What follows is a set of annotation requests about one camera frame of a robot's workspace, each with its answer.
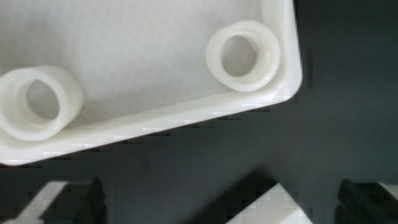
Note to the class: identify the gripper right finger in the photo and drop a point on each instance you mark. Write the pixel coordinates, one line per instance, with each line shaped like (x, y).
(367, 204)

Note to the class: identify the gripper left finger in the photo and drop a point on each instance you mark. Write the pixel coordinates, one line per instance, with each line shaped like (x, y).
(68, 203)

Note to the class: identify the white desk top tray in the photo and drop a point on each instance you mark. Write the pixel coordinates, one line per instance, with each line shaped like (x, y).
(129, 43)

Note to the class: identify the white L-shaped corner guide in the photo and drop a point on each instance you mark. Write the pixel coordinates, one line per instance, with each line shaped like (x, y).
(273, 210)

